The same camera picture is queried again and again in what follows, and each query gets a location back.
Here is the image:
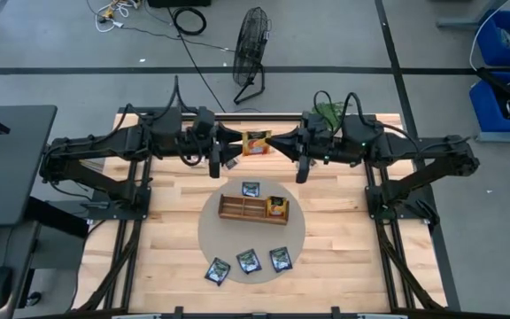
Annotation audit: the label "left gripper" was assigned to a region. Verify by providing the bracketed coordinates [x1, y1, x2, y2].
[192, 125, 243, 179]

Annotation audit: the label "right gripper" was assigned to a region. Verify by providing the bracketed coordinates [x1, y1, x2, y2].
[267, 128, 327, 184]

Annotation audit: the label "wooden tea organizer box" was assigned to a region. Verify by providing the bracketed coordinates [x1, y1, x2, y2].
[218, 193, 290, 226]

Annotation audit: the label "potted green plant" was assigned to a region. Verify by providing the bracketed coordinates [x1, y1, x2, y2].
[312, 100, 347, 129]

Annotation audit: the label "round grey placemat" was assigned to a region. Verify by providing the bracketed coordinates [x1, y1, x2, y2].
[197, 176, 306, 285]

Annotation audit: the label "black floor fan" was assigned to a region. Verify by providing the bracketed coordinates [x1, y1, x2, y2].
[231, 5, 273, 106]

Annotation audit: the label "black equipment case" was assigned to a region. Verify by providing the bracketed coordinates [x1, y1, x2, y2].
[147, 0, 213, 8]

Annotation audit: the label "blue plastic storage bin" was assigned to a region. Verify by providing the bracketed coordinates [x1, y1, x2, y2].
[468, 72, 510, 133]
[475, 9, 510, 68]

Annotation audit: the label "grey desk leg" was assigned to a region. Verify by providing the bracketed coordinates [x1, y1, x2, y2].
[436, 0, 510, 30]

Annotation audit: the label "black desk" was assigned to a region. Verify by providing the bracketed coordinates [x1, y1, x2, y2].
[0, 105, 58, 228]

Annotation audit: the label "black tripod leg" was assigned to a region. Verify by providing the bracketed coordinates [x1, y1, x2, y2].
[475, 66, 510, 112]

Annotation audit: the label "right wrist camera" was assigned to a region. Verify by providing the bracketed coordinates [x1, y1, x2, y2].
[302, 112, 328, 139]

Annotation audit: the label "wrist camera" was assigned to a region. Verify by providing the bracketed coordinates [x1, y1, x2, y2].
[191, 105, 216, 139]
[302, 112, 328, 139]

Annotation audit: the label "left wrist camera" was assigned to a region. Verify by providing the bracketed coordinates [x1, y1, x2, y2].
[191, 105, 216, 139]

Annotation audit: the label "long black floor cable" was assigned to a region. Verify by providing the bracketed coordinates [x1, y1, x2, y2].
[121, 24, 228, 112]

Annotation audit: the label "coiled black cable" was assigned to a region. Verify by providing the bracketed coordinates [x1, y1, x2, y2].
[170, 6, 208, 37]

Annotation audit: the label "black aluminium table frame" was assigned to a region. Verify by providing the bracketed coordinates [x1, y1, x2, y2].
[73, 105, 460, 319]

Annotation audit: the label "white and yellow cables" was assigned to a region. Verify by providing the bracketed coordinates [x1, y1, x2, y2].
[94, 0, 143, 33]

